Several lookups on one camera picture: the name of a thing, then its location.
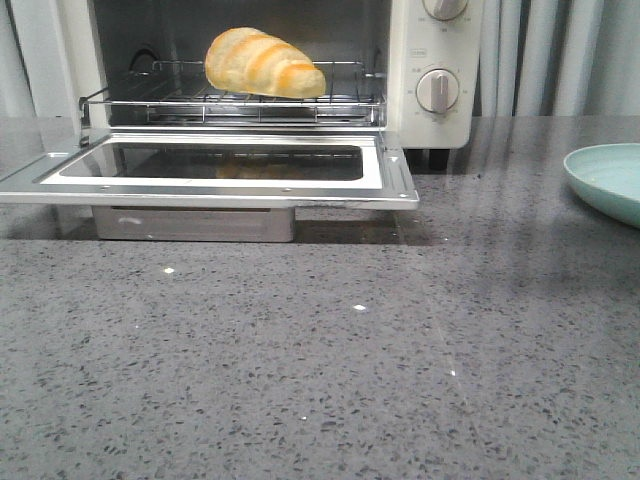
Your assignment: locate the glass oven door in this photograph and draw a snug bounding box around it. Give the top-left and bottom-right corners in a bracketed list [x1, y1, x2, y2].
[1, 129, 419, 210]

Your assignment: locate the striped croissant bread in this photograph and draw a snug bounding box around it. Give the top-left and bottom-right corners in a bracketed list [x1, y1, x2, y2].
[204, 27, 326, 99]

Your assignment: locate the lower oven knob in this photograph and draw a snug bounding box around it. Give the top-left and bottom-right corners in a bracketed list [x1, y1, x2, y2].
[416, 69, 459, 114]

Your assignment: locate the oven knob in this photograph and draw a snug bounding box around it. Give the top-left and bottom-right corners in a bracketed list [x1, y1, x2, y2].
[416, 69, 459, 114]
[422, 0, 468, 21]

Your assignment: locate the white Toshiba toaster oven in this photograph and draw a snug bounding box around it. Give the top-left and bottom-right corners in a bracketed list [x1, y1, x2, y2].
[9, 0, 485, 174]

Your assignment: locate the upper oven knob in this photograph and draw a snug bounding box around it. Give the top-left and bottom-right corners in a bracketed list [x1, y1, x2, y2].
[422, 0, 468, 21]

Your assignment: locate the light green plate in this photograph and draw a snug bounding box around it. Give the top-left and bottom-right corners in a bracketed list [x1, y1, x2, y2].
[563, 143, 639, 228]

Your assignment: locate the metal wire oven rack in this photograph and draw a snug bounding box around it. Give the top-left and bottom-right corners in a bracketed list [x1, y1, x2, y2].
[79, 60, 386, 128]

